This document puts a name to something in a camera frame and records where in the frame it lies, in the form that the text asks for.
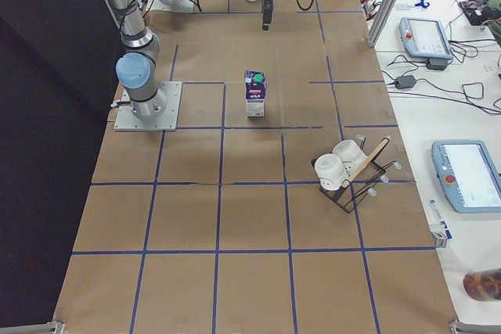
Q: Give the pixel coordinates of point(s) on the blue white milk carton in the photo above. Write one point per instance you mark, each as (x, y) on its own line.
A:
(255, 93)

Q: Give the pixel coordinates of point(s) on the white cup on rack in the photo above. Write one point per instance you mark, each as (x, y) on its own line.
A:
(350, 153)
(330, 171)

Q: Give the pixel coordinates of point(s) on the black power adapter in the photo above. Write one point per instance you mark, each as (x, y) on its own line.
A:
(404, 82)

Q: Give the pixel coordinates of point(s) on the blue teach pendant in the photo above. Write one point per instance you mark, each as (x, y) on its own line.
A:
(467, 175)
(424, 38)

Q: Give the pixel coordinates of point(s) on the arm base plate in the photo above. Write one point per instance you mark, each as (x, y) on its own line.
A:
(158, 114)
(172, 6)

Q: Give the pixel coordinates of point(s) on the black wire cup rack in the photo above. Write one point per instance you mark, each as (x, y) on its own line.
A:
(363, 181)

